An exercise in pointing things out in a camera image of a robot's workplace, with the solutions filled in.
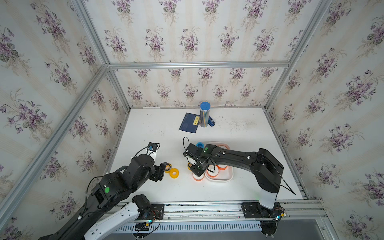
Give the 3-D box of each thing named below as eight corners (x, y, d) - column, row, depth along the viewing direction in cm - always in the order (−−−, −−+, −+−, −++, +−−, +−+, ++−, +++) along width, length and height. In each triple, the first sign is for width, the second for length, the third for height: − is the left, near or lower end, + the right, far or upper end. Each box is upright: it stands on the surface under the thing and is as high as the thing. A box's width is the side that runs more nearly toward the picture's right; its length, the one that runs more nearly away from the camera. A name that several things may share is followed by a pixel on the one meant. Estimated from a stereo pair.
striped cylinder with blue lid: (199, 128, 110) (200, 109, 94) (199, 121, 115) (200, 101, 99) (208, 128, 110) (211, 109, 95) (207, 121, 115) (210, 101, 99)
